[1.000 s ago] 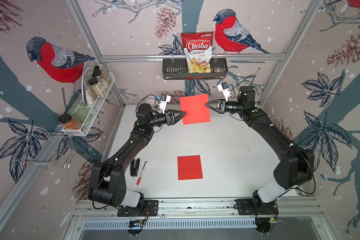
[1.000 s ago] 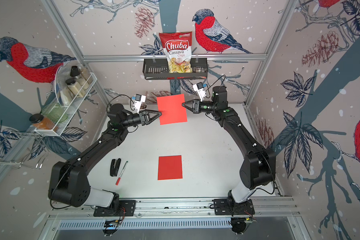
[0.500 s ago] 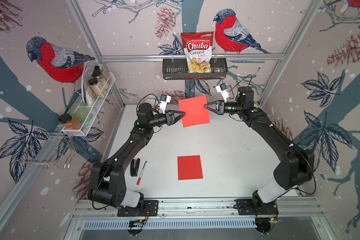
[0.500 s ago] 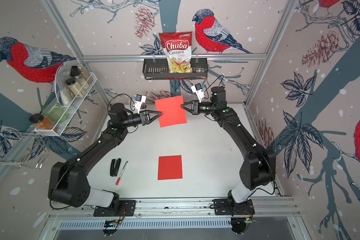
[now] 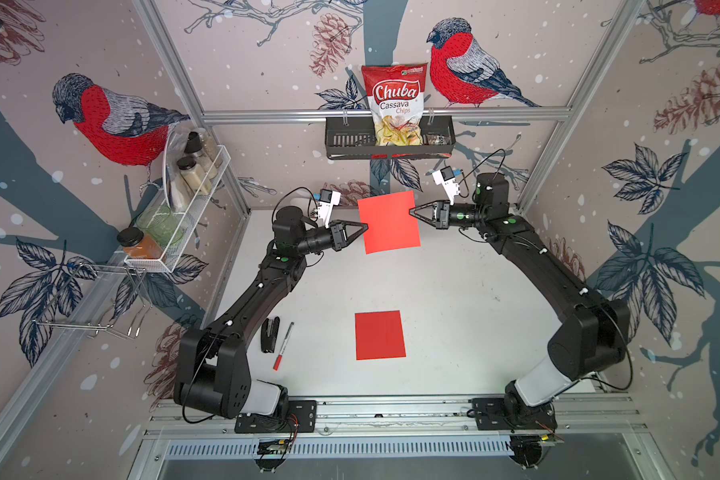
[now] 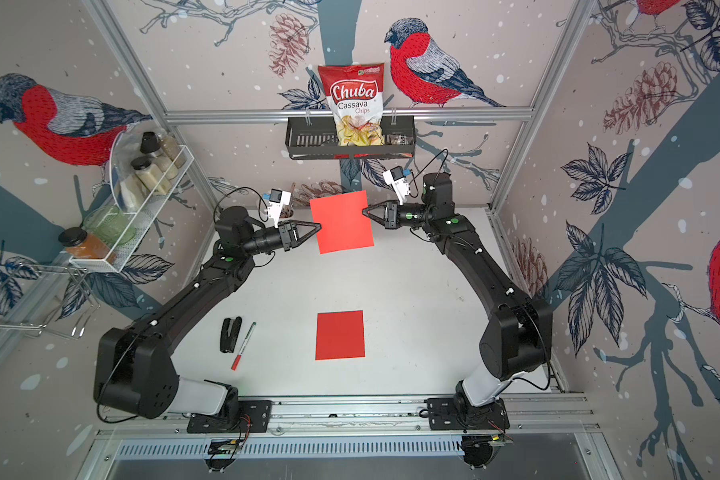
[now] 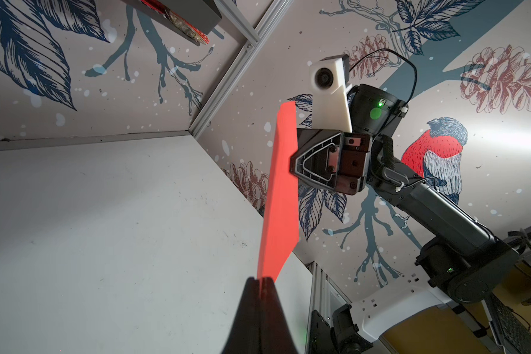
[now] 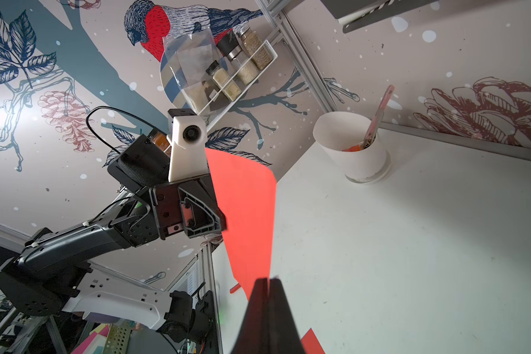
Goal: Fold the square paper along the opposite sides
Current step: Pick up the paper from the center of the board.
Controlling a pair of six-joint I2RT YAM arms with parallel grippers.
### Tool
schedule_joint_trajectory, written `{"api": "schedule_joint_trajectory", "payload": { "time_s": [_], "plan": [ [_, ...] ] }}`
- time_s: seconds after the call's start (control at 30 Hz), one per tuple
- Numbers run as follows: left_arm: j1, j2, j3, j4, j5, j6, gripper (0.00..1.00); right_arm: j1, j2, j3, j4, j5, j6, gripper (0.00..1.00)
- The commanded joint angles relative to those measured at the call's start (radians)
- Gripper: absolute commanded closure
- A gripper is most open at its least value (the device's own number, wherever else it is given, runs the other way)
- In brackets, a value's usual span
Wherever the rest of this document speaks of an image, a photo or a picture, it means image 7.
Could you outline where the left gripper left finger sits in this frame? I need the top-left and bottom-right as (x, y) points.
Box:
(222, 278), (261, 354)

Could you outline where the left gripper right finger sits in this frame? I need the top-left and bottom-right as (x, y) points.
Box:
(260, 277), (297, 354)

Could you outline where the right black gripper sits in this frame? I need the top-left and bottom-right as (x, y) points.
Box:
(290, 128), (373, 196)

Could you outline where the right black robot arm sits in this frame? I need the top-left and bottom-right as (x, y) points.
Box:
(291, 84), (519, 353)

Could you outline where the Chuba cassava chips bag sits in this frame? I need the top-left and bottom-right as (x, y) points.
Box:
(142, 0), (209, 45)

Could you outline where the aluminium mounting rail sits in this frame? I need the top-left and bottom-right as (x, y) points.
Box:
(305, 262), (349, 353)

